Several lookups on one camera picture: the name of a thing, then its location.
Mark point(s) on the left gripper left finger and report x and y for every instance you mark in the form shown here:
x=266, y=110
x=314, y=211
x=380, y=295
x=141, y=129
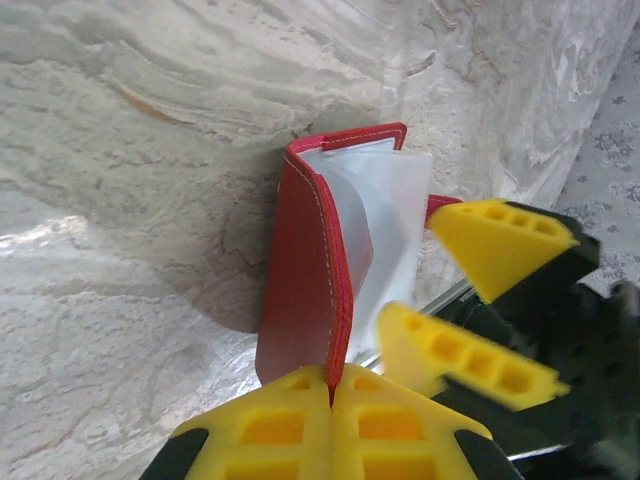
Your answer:
x=270, y=430

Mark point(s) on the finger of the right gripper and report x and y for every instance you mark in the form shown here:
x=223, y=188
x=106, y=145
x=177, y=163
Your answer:
x=450, y=355
x=500, y=245

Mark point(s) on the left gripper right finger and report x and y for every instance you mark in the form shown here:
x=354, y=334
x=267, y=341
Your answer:
x=395, y=430

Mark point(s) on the red leather card holder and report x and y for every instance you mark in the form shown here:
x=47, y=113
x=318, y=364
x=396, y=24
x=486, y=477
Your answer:
x=300, y=275

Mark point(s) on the floral patterned backdrop cloth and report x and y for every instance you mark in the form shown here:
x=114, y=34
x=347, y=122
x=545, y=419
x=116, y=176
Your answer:
x=610, y=150

